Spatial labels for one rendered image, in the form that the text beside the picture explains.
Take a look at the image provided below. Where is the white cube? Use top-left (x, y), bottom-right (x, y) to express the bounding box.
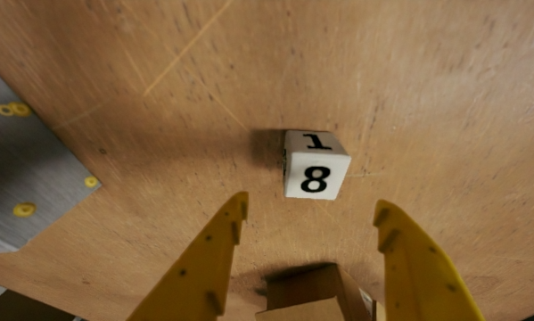
top-left (282, 130), bottom-right (351, 200)

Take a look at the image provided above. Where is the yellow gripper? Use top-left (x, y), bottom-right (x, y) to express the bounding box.
top-left (126, 191), bottom-right (486, 321)

